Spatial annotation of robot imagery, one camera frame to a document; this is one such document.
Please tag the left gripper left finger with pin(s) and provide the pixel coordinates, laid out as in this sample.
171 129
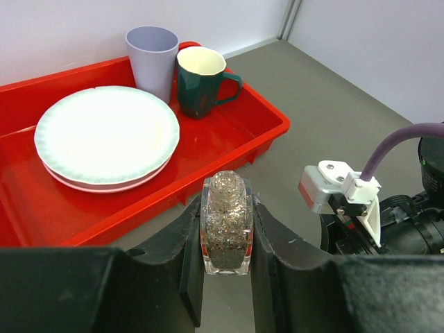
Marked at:
157 286

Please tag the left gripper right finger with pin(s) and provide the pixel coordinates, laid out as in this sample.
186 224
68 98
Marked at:
297 287

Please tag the glitter nail polish bottle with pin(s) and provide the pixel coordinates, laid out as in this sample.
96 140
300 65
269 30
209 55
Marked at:
226 224

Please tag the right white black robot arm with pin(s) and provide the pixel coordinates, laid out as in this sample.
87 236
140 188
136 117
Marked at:
410 225

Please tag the red plastic tray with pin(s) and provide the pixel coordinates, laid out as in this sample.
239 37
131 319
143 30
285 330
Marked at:
37 210

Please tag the lower white plate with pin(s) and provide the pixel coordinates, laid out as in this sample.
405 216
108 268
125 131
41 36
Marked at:
108 188

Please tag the white plate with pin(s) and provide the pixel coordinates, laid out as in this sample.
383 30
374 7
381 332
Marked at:
108 188
107 135

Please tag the upper white plate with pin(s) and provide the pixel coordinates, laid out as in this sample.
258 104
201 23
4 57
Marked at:
107 135

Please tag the dark green mug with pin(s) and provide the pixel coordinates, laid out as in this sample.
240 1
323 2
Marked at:
201 72

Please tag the lavender plastic cup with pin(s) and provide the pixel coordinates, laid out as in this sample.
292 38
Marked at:
152 51

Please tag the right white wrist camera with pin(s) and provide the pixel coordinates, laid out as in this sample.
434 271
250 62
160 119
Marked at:
332 187

